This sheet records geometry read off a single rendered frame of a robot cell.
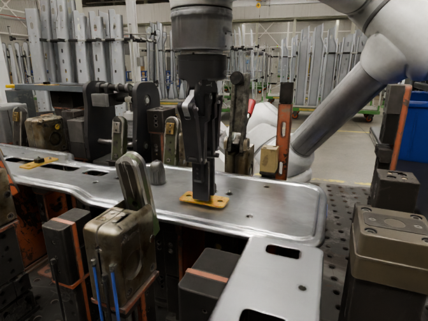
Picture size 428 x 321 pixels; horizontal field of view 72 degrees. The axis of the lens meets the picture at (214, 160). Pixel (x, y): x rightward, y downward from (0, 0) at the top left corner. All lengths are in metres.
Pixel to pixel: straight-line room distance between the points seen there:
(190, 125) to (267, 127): 0.78
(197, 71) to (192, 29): 0.05
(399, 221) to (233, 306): 0.21
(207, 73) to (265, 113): 0.78
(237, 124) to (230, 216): 0.26
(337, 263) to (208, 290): 0.61
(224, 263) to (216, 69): 0.27
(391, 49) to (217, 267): 0.65
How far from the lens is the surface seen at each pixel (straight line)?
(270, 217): 0.49
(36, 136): 1.02
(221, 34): 0.44
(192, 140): 0.44
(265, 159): 0.63
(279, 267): 0.39
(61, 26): 5.59
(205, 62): 0.44
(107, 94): 0.87
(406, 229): 0.39
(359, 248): 0.38
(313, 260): 0.41
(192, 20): 0.44
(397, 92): 0.64
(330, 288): 0.86
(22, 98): 1.38
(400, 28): 0.84
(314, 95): 7.46
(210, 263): 0.42
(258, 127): 1.19
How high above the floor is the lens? 1.23
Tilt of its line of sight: 18 degrees down
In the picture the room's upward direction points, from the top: straight up
